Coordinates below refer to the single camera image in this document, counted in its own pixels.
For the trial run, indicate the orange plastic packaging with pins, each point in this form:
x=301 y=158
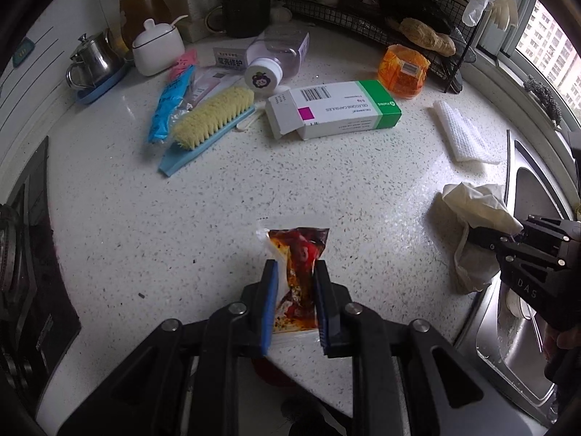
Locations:
x=401 y=72

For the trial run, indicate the white ceramic pot spoon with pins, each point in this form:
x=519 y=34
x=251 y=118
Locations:
x=179 y=20

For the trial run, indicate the small white plastic spoon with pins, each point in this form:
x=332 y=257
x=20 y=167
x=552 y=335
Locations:
x=252 y=118

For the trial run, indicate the blue plastic wrapper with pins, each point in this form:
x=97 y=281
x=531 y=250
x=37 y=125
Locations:
x=168 y=104

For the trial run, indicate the red chili sauce packet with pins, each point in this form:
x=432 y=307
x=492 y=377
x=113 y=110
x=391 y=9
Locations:
x=299 y=254

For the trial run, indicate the clear bottle with white cap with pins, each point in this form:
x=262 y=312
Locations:
x=277 y=57

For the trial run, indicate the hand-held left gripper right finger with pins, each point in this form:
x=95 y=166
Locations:
x=322 y=309

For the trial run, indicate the hanging cream rubber glove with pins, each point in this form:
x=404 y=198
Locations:
x=506 y=0

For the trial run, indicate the window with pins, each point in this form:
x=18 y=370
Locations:
x=551 y=50

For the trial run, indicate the large cooking oil bottle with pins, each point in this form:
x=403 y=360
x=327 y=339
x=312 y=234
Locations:
x=140 y=9

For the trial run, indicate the stainless steel teapot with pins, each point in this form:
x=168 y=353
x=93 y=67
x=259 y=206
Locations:
x=93 y=61

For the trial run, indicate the dark green mug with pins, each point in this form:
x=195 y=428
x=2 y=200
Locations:
x=247 y=16

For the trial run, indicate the blue saucer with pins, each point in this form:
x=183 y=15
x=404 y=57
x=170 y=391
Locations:
x=102 y=91

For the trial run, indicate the white waffle cloth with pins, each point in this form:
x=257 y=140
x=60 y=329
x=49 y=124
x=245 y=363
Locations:
x=465 y=134

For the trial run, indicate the pink plastic wrapper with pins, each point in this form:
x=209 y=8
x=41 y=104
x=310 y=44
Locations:
x=184 y=63

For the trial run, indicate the white ceramic sugar pot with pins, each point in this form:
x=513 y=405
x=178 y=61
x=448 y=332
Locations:
x=156 y=52

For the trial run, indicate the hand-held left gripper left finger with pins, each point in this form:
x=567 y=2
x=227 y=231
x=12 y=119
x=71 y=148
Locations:
x=270 y=309

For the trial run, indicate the white green medicine box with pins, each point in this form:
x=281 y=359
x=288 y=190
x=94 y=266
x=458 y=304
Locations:
x=345 y=109

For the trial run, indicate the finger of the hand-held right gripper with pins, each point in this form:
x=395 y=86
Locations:
x=522 y=250
x=556 y=229

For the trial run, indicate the ginger root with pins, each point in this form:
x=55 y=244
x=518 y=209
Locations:
x=426 y=36

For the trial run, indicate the beige rag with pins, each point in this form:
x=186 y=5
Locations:
x=476 y=206

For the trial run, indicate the blue scrub brush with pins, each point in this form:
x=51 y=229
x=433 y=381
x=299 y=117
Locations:
x=213 y=116

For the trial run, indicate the black gas stove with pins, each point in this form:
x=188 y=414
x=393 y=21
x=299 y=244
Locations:
x=31 y=290

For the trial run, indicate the black crumpled bag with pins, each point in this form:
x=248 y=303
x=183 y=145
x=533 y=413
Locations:
x=408 y=4

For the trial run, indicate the stainless steel sink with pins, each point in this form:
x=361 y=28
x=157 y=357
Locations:
x=522 y=349

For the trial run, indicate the dark scouring pad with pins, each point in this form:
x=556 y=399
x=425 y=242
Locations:
x=544 y=97

